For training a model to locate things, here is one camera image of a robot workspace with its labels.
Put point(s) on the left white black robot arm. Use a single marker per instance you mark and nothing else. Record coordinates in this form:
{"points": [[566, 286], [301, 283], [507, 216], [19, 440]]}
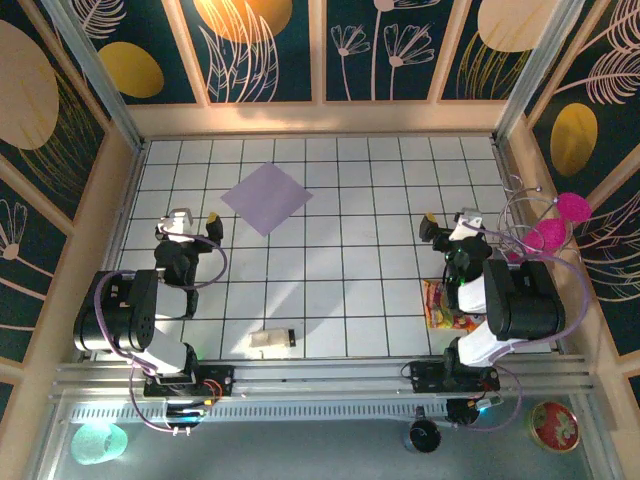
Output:
{"points": [[120, 320]]}

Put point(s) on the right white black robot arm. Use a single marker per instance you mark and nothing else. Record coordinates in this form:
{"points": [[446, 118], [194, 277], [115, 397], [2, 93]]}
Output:
{"points": [[525, 305]]}

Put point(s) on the colourful candy bag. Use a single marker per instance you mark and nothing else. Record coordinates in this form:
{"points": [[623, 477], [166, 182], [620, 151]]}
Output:
{"points": [[437, 310]]}

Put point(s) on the small white packet black clip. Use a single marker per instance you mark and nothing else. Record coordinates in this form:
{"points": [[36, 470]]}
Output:
{"points": [[270, 339]]}

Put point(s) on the left black controller box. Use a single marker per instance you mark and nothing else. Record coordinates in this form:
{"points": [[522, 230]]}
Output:
{"points": [[182, 412]]}

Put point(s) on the black controller box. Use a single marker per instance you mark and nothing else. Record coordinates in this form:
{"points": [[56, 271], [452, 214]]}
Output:
{"points": [[182, 412], [460, 410]]}

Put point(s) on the right black controller box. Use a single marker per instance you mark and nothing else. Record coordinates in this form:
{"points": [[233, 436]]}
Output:
{"points": [[460, 410]]}

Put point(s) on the black mug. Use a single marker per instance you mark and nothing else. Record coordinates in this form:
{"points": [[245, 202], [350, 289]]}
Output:
{"points": [[422, 436]]}

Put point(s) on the translucent green cup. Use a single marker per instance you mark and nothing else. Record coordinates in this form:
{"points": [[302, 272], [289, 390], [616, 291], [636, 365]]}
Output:
{"points": [[97, 444]]}

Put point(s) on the round red tin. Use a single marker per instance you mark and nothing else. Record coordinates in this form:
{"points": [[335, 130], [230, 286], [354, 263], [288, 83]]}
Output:
{"points": [[554, 426]]}

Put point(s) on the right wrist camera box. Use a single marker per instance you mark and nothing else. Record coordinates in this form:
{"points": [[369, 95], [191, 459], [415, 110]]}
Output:
{"points": [[470, 220]]}

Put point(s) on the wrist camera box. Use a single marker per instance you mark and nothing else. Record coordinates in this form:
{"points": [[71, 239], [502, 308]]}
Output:
{"points": [[177, 221], [470, 220]]}

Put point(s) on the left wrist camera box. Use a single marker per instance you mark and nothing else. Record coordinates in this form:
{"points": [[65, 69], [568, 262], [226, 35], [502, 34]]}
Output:
{"points": [[177, 221]]}

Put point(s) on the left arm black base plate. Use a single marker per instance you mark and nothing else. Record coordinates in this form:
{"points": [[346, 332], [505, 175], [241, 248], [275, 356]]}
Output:
{"points": [[220, 377]]}

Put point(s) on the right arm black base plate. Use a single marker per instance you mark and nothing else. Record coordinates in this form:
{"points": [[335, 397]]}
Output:
{"points": [[425, 377]]}

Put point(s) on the aluminium mounting rail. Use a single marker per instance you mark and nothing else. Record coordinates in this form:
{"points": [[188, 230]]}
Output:
{"points": [[325, 380]]}

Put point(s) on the aluminium frame post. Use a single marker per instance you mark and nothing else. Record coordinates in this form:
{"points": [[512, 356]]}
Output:
{"points": [[100, 85], [530, 75]]}

